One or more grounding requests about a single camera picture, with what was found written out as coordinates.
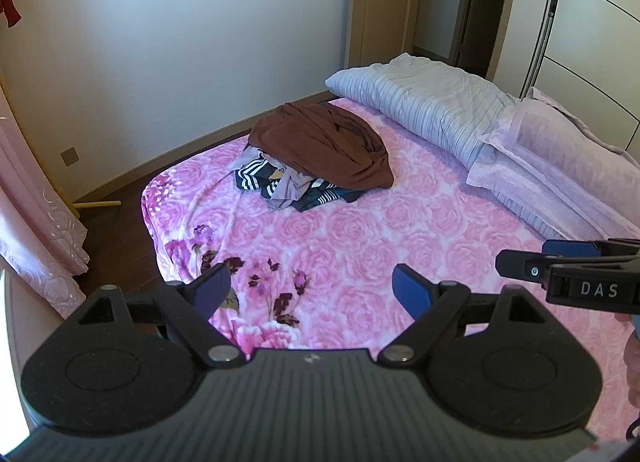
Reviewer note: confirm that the pink floral bed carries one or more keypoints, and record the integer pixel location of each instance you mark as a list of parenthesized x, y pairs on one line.
[(375, 232)]

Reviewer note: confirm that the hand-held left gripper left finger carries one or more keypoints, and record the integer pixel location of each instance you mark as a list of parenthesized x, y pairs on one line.
[(215, 287)]

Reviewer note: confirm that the brown long-sleeved sweater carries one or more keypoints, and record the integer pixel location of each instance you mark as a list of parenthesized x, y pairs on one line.
[(320, 141)]

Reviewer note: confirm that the grey striped quilt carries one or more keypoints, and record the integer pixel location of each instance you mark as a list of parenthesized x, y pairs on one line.
[(425, 96)]

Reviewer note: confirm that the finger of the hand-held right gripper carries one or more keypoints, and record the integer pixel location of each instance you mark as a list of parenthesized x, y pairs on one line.
[(525, 267), (570, 248)]

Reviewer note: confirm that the navy striped garment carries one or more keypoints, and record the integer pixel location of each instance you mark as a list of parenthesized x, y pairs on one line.
[(252, 180)]

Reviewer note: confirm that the wooden stick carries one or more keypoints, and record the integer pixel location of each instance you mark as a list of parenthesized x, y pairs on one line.
[(97, 204)]

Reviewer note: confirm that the lavender garment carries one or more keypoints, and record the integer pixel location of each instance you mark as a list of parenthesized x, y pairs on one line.
[(290, 192)]

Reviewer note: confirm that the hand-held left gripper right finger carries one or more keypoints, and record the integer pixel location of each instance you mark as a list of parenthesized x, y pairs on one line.
[(410, 292)]

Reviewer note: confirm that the pink curtain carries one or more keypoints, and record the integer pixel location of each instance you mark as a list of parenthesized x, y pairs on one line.
[(35, 222)]

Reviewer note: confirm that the wooden door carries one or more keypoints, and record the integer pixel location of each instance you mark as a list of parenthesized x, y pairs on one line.
[(390, 6)]

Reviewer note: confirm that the bronze wall outlet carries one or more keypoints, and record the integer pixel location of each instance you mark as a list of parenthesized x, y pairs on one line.
[(70, 156)]

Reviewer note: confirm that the white wardrobe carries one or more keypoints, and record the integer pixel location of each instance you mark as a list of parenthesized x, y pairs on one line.
[(590, 31)]

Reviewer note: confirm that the person's right hand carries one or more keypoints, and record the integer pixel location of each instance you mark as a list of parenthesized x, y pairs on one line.
[(634, 362)]

